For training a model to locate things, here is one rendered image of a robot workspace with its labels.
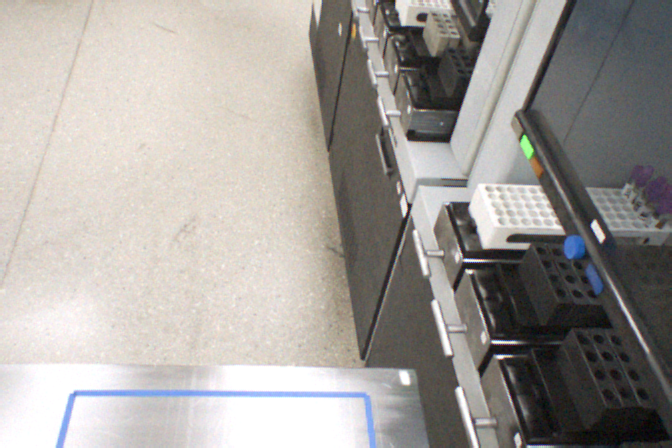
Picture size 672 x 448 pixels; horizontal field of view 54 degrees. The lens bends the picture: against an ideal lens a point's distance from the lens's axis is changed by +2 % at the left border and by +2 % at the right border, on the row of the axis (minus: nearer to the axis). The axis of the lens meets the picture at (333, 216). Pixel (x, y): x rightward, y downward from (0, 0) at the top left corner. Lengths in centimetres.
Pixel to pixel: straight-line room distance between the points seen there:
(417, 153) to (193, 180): 114
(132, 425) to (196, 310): 114
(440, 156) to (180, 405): 76
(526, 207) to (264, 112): 170
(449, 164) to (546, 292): 45
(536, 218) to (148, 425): 64
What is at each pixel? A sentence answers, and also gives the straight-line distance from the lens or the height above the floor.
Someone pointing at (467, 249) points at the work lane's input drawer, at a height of 82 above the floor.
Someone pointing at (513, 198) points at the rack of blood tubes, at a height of 86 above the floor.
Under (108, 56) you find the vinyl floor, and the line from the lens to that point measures 295.
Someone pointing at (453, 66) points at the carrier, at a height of 88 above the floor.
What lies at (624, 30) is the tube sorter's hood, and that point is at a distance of 85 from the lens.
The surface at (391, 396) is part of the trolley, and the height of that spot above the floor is 82.
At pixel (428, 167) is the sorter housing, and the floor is 73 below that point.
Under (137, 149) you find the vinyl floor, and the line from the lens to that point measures 244.
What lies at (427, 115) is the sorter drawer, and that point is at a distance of 134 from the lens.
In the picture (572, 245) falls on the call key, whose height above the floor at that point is 99.
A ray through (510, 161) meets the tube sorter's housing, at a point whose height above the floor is 89.
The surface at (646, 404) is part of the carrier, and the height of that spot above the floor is 88.
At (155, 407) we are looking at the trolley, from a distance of 81.
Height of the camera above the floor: 152
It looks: 43 degrees down
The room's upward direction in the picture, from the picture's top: 11 degrees clockwise
